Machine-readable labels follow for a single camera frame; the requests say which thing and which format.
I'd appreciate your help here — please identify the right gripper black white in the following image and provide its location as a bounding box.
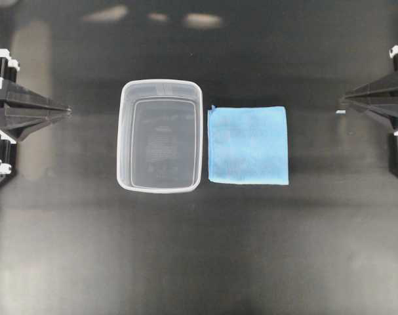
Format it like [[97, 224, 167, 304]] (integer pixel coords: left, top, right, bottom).
[[341, 45, 398, 170]]

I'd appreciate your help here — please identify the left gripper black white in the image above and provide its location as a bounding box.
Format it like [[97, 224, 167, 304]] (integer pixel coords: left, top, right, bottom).
[[0, 49, 71, 188]]

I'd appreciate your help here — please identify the clear plastic container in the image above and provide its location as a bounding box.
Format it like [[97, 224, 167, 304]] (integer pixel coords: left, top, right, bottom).
[[116, 79, 203, 194]]

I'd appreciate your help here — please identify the blue folded towel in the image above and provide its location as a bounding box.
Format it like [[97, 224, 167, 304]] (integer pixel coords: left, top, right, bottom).
[[207, 106, 289, 186]]

